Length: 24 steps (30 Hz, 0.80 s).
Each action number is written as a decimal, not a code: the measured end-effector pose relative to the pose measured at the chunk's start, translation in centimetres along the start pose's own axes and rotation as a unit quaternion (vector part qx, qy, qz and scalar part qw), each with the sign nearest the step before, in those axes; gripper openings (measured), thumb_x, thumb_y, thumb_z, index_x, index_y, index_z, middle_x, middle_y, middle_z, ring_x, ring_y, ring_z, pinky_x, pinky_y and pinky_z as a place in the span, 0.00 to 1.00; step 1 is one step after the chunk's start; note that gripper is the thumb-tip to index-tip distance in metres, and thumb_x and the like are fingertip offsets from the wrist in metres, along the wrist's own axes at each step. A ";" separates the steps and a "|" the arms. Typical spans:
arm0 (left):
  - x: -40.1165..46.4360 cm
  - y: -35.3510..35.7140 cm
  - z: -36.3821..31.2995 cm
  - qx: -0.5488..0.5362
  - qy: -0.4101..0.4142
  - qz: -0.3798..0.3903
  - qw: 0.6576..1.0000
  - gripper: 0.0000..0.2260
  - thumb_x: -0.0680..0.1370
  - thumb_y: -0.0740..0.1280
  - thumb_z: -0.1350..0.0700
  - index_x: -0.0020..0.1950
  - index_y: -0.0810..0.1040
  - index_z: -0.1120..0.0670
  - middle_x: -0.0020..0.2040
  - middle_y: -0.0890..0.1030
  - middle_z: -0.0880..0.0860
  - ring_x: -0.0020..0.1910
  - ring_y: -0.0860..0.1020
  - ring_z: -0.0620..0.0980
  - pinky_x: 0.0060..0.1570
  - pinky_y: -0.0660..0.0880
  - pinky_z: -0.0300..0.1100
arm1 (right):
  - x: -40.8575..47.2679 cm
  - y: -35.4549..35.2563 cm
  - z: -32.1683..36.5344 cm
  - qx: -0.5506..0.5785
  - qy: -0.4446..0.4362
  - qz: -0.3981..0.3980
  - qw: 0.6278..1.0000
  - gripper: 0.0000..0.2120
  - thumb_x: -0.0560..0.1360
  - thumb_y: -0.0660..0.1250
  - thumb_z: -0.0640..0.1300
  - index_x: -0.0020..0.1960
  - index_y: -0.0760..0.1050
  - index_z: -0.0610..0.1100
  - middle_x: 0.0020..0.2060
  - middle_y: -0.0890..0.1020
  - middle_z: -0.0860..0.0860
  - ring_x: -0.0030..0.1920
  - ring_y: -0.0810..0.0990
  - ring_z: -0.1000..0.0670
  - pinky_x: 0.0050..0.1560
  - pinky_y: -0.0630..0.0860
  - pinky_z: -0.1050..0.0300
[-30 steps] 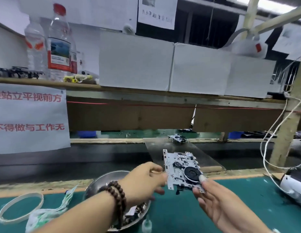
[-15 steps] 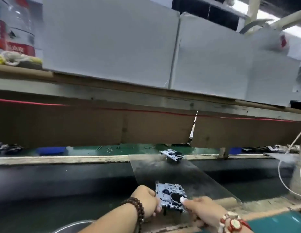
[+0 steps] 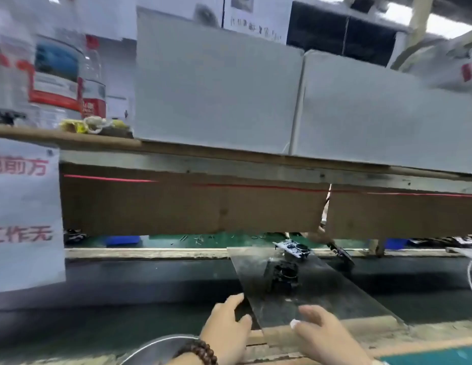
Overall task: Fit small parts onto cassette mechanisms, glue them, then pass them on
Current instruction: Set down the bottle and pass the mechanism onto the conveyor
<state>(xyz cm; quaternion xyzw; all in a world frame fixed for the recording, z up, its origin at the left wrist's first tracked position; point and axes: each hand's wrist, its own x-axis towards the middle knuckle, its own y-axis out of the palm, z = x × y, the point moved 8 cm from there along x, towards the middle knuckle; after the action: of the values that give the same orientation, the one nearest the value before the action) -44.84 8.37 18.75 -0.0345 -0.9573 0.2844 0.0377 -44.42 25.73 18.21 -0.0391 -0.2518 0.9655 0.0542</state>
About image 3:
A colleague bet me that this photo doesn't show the black conveyor belt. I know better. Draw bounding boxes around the black conveyor belt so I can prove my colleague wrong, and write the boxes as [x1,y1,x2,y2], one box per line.
[0,254,472,350]

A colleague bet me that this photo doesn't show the person's right hand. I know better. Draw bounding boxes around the person's right hand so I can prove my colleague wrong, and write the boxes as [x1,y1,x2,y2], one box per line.
[289,304,374,365]

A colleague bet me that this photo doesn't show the bottle with green label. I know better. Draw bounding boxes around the bottle with green label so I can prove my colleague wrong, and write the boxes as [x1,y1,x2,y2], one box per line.
[82,34,108,120]

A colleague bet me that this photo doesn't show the white bag red label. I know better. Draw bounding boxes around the white bag red label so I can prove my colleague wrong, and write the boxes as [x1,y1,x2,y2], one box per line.
[392,34,472,96]

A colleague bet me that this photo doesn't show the white paper sign red text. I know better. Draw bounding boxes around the white paper sign red text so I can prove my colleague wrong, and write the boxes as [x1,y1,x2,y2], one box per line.
[0,136,67,294]

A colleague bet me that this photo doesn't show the person's left hand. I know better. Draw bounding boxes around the person's left hand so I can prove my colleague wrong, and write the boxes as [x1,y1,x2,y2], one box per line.
[199,293,254,365]

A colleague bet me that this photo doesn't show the finished mechanisms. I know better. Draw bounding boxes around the finished mechanisms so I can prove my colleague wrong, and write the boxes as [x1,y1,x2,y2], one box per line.
[274,239,312,262]

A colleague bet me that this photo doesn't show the clear plastic sheet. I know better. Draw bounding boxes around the clear plastic sheet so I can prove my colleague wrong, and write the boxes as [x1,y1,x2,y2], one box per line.
[227,245,408,348]

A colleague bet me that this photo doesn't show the brown cardboard panel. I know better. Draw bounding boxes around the brown cardboard panel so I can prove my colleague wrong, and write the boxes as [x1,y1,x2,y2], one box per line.
[60,165,472,240]

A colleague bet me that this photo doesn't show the wooden shelf beam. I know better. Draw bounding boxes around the wooden shelf beam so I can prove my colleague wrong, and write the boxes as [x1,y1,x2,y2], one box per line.
[0,125,472,196]

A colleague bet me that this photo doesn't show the wooden post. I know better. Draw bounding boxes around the wooden post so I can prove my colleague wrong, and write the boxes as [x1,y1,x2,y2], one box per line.
[409,0,435,43]

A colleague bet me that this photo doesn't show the brown bead bracelet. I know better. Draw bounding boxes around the brown bead bracelet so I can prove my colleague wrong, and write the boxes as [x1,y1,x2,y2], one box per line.
[173,340,219,365]

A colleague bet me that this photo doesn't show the red cord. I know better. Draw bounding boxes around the red cord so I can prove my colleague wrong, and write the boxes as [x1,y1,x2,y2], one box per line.
[63,174,472,199]

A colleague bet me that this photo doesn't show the round metal bowl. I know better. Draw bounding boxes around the round metal bowl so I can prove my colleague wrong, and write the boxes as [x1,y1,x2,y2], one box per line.
[118,334,199,365]

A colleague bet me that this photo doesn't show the bottle with orange label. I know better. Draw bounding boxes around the bottle with orange label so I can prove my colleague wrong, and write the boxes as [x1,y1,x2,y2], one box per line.
[29,0,86,130]

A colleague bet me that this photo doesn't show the yellow plastic object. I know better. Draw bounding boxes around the yellow plastic object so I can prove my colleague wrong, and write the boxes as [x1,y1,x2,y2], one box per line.
[61,115,132,136]

